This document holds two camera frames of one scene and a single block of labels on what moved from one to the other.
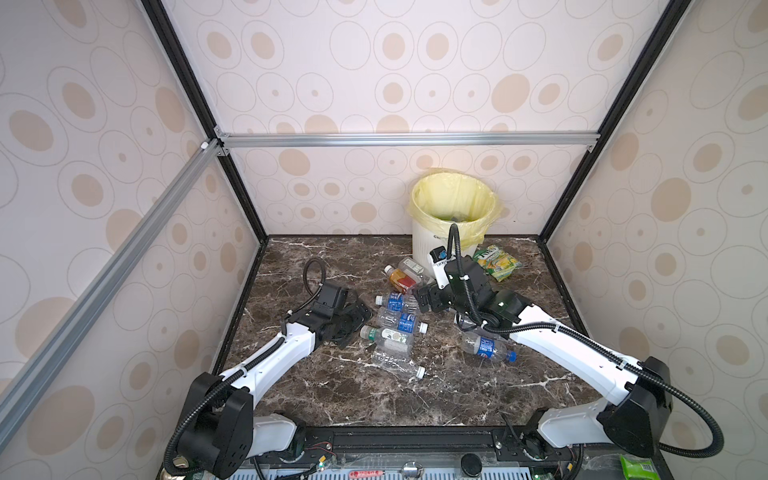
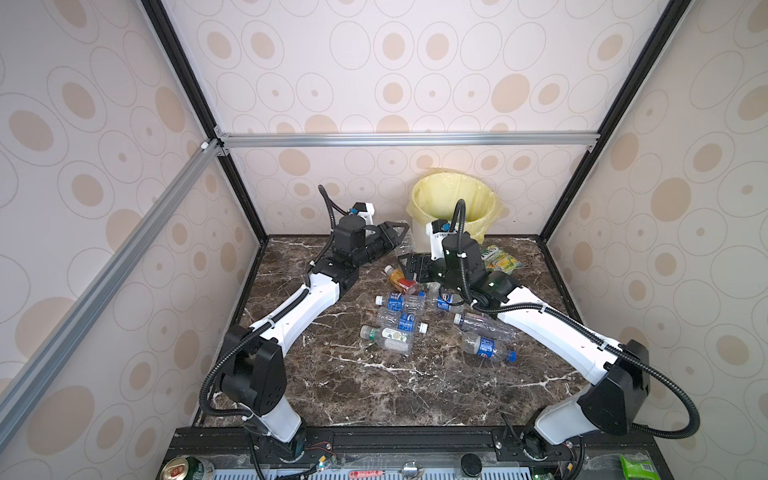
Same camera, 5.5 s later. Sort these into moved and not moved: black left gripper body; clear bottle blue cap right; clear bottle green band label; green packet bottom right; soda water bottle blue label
Moved: black left gripper body
Not moved: green packet bottom right; clear bottle green band label; clear bottle blue cap right; soda water bottle blue label
